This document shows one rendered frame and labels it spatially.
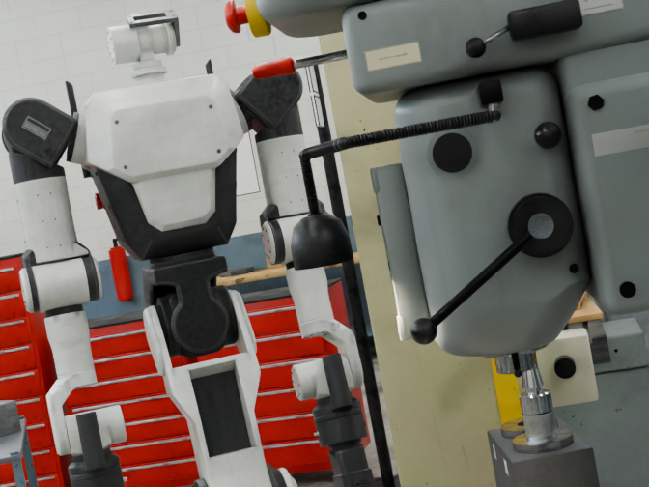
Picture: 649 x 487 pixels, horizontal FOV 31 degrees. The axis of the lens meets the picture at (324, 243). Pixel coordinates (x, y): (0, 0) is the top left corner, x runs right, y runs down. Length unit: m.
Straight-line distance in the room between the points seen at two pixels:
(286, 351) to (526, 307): 4.73
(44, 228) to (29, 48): 9.12
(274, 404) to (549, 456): 4.44
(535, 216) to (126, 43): 1.01
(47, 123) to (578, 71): 1.04
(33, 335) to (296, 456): 1.57
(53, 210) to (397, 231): 0.83
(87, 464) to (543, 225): 1.02
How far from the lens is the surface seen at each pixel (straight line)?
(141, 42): 2.10
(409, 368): 3.18
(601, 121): 1.30
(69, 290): 2.03
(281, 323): 6.01
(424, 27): 1.29
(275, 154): 2.12
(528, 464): 1.72
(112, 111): 2.02
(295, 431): 6.11
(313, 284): 2.11
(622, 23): 1.31
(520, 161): 1.31
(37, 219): 2.06
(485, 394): 3.19
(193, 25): 10.73
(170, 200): 2.03
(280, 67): 1.52
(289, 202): 2.12
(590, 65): 1.31
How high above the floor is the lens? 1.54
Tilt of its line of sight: 3 degrees down
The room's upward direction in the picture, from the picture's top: 10 degrees counter-clockwise
